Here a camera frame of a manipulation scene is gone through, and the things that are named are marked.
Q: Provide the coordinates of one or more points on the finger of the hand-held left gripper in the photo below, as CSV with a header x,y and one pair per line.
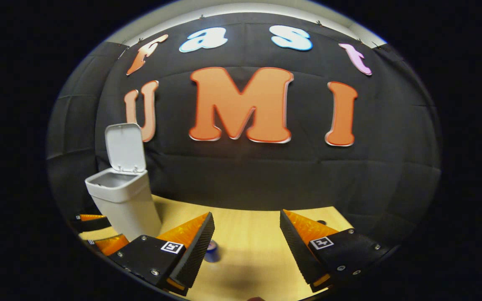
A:
x,y
113,244
94,225

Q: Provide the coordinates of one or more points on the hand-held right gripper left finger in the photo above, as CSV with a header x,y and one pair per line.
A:
x,y
191,259

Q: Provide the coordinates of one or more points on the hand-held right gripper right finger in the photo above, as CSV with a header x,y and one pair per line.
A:
x,y
297,251

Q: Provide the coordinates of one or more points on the blue pop can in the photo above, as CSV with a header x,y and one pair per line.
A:
x,y
213,253

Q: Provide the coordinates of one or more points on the white desktop garbage bin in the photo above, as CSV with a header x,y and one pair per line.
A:
x,y
128,205

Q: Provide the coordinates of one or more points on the wooden desktop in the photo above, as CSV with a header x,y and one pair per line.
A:
x,y
249,238

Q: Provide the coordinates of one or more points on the black backdrop cloth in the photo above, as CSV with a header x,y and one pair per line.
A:
x,y
241,175

